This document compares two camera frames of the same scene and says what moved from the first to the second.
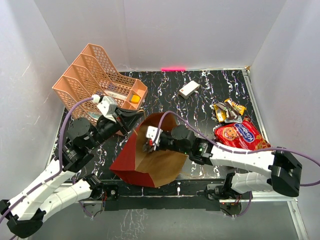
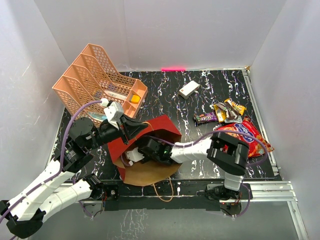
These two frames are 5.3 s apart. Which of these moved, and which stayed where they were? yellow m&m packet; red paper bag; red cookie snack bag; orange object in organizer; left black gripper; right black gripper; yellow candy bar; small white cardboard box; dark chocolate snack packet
Moved: left black gripper; right black gripper; red paper bag
Stayed: red cookie snack bag; orange object in organizer; small white cardboard box; yellow m&m packet; yellow candy bar; dark chocolate snack packet
